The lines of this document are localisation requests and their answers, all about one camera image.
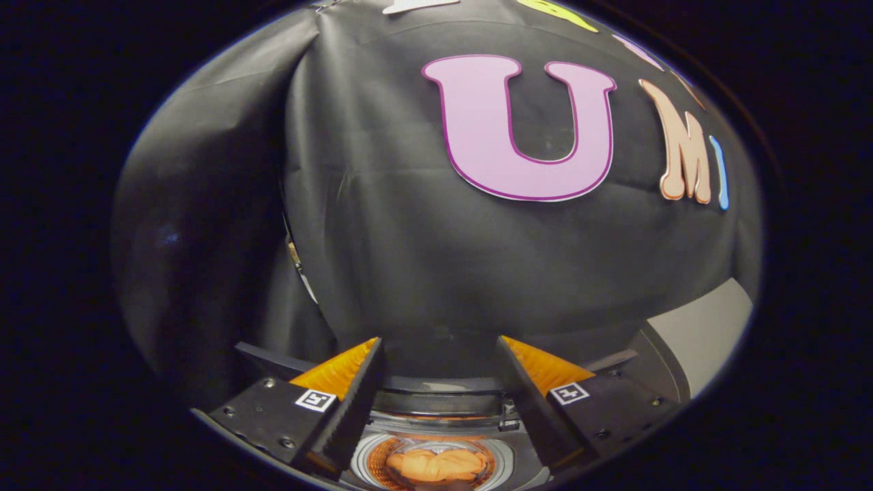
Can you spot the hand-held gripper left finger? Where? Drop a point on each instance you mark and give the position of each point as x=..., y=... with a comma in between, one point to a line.
x=354, y=402

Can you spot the black backdrop cloth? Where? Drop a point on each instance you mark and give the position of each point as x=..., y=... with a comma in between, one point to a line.
x=409, y=239

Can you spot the orange-yellow polo shirt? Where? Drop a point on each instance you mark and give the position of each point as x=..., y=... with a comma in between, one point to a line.
x=436, y=465

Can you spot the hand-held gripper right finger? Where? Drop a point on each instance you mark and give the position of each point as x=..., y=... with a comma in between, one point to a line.
x=528, y=402

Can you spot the beige cabinet with dark frame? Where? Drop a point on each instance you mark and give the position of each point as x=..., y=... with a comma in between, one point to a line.
x=702, y=327

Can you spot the grey washing machine with lid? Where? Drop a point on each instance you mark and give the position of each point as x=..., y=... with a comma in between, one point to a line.
x=443, y=402

